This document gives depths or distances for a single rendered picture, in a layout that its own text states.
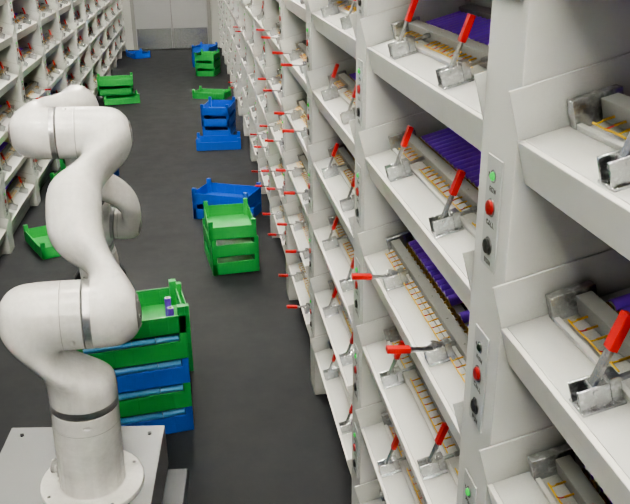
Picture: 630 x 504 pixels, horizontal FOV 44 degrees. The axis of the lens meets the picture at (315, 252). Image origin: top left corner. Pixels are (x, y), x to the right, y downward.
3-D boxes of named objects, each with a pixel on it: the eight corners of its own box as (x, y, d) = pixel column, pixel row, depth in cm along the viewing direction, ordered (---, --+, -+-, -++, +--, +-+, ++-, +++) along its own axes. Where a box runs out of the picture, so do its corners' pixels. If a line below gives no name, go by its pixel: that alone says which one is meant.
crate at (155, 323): (74, 348, 210) (70, 321, 207) (73, 316, 228) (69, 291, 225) (186, 332, 218) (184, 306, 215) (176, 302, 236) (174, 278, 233)
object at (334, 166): (359, 258, 165) (342, 198, 159) (316, 177, 220) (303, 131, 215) (451, 229, 165) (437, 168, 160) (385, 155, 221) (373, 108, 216)
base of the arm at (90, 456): (22, 512, 142) (9, 428, 134) (66, 446, 159) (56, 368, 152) (124, 524, 140) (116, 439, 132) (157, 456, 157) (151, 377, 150)
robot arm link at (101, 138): (49, 363, 136) (144, 354, 139) (38, 335, 126) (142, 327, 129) (51, 131, 159) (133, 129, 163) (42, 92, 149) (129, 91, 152)
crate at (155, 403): (85, 424, 219) (81, 399, 216) (83, 387, 237) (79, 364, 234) (192, 406, 227) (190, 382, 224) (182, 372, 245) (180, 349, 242)
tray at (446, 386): (467, 463, 101) (452, 404, 97) (368, 276, 156) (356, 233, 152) (615, 414, 101) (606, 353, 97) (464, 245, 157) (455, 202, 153)
